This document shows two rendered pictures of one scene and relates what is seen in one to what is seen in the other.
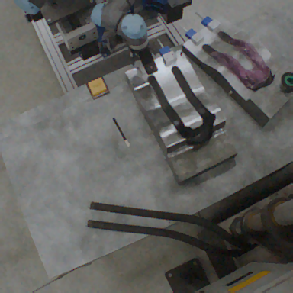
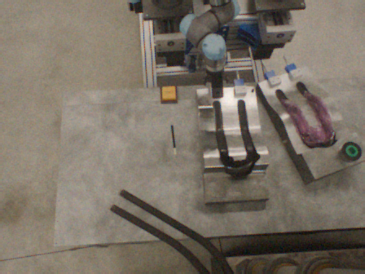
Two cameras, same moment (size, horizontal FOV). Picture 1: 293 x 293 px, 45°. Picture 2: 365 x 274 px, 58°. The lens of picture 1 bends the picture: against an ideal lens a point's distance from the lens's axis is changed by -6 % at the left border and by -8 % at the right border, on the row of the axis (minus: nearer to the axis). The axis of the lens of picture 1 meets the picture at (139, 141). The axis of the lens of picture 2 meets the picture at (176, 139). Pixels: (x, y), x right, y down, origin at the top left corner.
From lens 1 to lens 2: 0.11 m
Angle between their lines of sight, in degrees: 6
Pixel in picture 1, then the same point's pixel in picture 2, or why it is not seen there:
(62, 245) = (80, 218)
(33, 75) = (125, 64)
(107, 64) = (191, 80)
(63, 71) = (151, 71)
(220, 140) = (257, 180)
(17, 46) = (119, 33)
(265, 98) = (317, 159)
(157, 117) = (208, 138)
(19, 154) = (77, 124)
